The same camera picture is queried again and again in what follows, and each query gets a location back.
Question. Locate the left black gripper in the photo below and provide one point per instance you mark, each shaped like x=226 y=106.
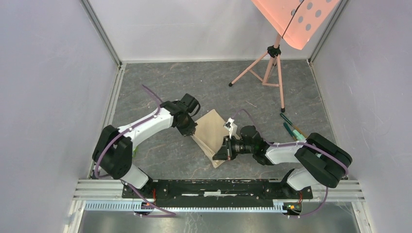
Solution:
x=190 y=127

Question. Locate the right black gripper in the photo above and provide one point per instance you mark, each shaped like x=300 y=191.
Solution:
x=226 y=152

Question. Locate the beige cloth napkin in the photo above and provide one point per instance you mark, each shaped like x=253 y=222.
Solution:
x=209 y=134

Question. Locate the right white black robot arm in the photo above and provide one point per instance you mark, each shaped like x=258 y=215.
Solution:
x=322 y=161

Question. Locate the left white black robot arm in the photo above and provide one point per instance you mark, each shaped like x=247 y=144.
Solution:
x=115 y=147

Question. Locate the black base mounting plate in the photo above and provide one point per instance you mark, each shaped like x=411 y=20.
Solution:
x=222 y=193

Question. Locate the small green toy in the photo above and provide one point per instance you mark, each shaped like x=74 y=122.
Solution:
x=134 y=152

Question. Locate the gold spoon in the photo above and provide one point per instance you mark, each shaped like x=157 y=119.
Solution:
x=300 y=131

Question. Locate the pink music stand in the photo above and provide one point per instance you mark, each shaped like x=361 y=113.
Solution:
x=295 y=22

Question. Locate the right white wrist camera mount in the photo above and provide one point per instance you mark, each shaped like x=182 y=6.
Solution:
x=230 y=126

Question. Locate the white slotted cable duct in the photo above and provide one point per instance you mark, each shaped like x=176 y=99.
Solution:
x=139 y=206

